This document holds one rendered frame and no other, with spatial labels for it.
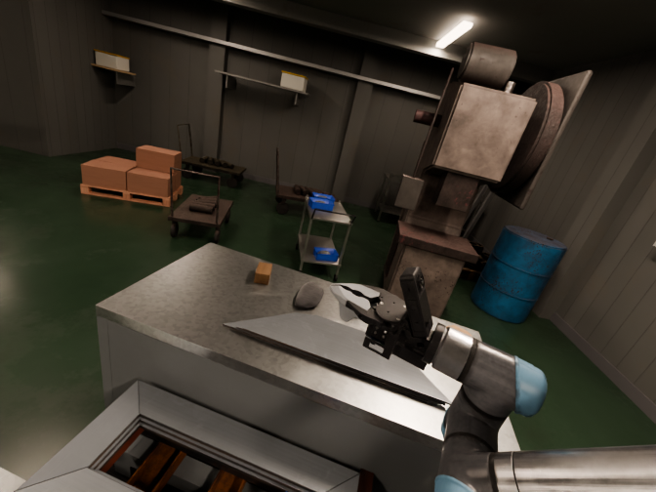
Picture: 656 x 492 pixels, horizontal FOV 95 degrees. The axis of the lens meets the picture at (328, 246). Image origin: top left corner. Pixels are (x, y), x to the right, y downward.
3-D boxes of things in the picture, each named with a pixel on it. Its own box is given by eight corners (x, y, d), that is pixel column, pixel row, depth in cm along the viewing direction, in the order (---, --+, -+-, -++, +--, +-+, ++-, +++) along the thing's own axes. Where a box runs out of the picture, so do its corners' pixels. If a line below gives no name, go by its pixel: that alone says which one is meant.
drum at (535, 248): (510, 299, 422) (546, 231, 382) (536, 330, 360) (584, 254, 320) (462, 287, 421) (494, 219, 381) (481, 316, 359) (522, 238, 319)
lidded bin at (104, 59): (131, 72, 604) (130, 58, 595) (117, 69, 570) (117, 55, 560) (108, 66, 603) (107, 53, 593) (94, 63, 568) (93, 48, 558)
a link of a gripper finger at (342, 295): (318, 312, 58) (361, 336, 55) (323, 288, 55) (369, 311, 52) (326, 304, 60) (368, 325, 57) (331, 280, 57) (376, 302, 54)
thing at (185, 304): (96, 314, 96) (95, 305, 94) (209, 249, 150) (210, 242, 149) (521, 483, 77) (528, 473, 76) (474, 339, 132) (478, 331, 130)
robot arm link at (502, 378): (526, 435, 44) (556, 393, 41) (450, 393, 48) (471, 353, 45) (521, 398, 51) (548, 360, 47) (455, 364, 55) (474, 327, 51)
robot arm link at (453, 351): (469, 357, 45) (475, 325, 51) (438, 343, 46) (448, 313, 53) (451, 389, 48) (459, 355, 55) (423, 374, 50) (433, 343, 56)
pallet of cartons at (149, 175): (190, 195, 511) (192, 154, 484) (161, 211, 425) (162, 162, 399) (115, 178, 503) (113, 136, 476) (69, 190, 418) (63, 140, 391)
